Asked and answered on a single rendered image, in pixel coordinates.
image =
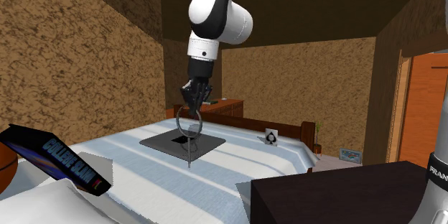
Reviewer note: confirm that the orange wooden door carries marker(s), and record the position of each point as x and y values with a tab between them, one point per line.
425	111

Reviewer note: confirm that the white pillow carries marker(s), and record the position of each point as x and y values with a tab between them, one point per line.
42	205

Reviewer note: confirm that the flat grey square slab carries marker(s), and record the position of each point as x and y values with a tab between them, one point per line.
210	142

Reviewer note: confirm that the black game box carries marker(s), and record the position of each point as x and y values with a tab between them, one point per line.
56	153

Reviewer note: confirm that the dark robot stand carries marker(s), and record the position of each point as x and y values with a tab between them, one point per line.
332	195

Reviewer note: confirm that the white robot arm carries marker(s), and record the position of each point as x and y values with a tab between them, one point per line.
236	20

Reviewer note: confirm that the orange basketball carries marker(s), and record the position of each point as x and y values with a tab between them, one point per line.
6	167

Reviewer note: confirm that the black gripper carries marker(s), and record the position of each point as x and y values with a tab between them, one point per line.
201	71

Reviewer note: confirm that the bed with striped blanket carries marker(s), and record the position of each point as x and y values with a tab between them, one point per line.
168	184

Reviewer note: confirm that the small framed picture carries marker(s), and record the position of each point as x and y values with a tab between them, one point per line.
350	156

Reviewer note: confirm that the small potted plant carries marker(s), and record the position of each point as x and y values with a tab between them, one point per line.
317	139

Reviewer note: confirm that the white spade playing card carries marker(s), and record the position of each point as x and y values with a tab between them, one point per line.
271	136

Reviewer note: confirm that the wooden dresser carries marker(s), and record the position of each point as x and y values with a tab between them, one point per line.
227	107

